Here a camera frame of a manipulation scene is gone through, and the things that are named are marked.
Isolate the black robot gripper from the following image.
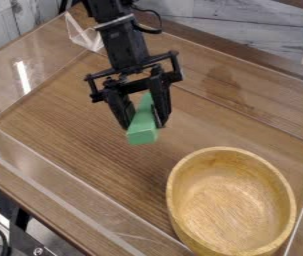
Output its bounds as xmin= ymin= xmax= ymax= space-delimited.
xmin=86 ymin=16 xmax=183 ymax=130

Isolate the green rectangular block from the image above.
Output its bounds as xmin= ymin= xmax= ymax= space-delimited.
xmin=126 ymin=93 xmax=158 ymax=145

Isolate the brown wooden bowl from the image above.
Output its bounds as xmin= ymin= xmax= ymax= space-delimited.
xmin=166 ymin=147 xmax=297 ymax=256

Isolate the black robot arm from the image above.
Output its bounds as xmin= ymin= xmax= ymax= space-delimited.
xmin=82 ymin=0 xmax=183 ymax=130

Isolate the black table leg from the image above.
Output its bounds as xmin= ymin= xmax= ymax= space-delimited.
xmin=10 ymin=207 xmax=31 ymax=233

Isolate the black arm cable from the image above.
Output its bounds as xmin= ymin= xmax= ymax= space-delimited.
xmin=128 ymin=4 xmax=165 ymax=35

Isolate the clear acrylic corner bracket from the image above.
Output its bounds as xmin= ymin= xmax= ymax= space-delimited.
xmin=64 ymin=12 xmax=104 ymax=52

